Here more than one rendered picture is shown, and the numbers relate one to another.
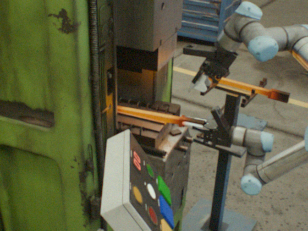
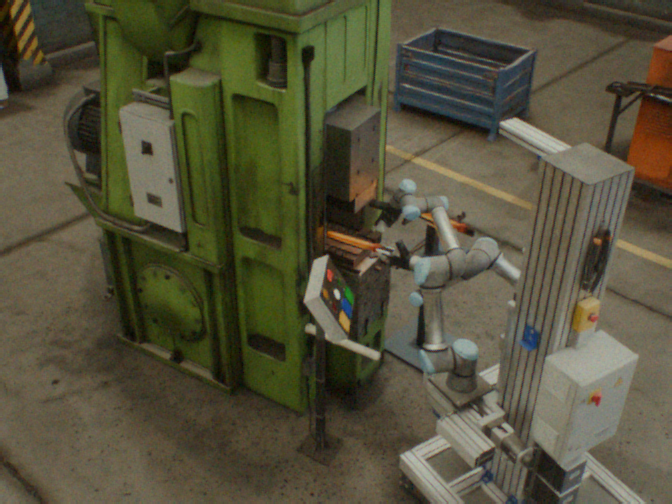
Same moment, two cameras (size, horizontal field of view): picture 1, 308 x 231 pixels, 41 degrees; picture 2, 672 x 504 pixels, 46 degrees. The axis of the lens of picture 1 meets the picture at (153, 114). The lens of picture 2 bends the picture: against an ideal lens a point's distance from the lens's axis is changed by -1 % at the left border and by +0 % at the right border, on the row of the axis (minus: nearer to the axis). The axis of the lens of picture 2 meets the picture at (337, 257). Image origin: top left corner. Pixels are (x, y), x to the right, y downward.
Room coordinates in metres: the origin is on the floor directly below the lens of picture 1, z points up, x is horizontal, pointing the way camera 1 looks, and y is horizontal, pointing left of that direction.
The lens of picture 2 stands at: (-2.04, -0.52, 3.42)
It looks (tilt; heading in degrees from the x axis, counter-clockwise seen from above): 35 degrees down; 10
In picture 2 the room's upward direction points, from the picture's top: 1 degrees clockwise
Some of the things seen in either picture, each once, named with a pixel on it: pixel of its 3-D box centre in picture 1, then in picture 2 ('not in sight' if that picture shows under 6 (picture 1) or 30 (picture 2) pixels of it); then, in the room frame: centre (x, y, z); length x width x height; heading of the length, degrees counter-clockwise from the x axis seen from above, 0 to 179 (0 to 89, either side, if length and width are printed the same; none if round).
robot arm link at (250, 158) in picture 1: (254, 163); not in sight; (1.36, -0.41, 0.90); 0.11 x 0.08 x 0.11; 164
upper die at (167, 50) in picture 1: (118, 42); (330, 187); (1.57, 0.15, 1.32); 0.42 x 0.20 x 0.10; 69
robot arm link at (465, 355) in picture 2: not in sight; (463, 356); (0.73, -0.63, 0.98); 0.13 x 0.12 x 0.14; 112
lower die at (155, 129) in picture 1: (119, 120); (330, 243); (1.57, 0.15, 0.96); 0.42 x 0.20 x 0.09; 69
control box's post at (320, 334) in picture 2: not in sight; (320, 375); (0.95, 0.08, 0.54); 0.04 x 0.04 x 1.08; 69
